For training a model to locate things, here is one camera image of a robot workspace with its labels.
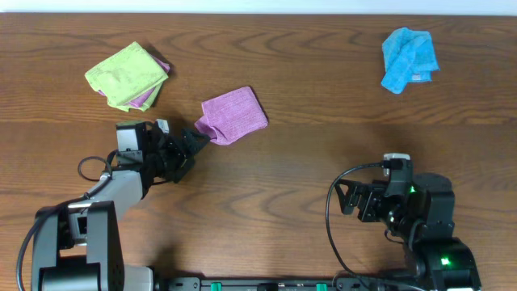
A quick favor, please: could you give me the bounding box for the purple microfiber cloth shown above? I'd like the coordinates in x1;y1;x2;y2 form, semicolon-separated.
195;86;268;146

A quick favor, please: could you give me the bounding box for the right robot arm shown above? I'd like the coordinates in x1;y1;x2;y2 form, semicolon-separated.
328;153;481;290

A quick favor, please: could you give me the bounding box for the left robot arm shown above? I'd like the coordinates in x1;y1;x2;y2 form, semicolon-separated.
17;120;210;290

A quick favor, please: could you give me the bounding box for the purple cloth under green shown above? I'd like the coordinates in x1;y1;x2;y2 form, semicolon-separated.
107;55;170;112

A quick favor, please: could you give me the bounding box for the green folded cloth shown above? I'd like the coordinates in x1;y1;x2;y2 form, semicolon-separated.
85;42;169;106

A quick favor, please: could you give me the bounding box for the blue crumpled cloth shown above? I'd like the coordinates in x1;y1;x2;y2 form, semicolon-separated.
380;27;440;95

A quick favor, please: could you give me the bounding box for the right black cable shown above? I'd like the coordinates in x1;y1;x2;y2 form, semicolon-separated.
325;160;429;291

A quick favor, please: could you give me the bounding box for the black cable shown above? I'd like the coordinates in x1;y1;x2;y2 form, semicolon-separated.
15;149;170;291
325;160;429;291

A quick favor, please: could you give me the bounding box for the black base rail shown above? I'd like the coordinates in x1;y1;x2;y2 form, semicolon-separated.
153;276;402;291

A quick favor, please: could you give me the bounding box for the left black cable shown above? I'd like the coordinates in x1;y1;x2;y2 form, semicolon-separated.
15;149;170;291

